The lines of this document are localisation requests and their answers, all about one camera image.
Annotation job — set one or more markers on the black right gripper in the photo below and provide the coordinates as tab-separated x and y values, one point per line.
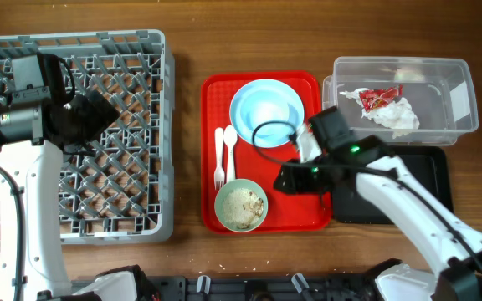
296	181

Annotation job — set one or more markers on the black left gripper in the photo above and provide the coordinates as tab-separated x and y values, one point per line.
99	121

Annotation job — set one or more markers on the green bowl with rice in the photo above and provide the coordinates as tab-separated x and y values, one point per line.
241	205

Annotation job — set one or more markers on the red snack wrapper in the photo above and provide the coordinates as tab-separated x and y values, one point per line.
377	98

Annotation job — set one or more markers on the white napkin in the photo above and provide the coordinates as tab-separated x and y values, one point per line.
397	116

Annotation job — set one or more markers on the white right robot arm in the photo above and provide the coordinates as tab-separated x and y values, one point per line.
331	154

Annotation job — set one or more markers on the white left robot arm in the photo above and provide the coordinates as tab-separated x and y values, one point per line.
31	260

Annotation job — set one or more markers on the grey dishwasher rack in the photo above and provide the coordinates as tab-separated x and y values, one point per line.
121	190

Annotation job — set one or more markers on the red plastic tray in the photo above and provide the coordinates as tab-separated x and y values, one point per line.
286	213

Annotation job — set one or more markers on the light blue bowl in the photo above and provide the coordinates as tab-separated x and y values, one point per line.
263	105

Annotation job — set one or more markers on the light blue plate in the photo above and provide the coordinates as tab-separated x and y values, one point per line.
236	120

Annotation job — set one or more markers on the white plastic spoon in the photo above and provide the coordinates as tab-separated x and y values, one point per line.
230	140

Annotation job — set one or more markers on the white plastic fork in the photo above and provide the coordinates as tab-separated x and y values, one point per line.
219	175

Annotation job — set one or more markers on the black plastic tray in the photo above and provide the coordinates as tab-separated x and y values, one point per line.
429	166

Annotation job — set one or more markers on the clear plastic bin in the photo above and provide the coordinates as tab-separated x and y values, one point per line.
440	92

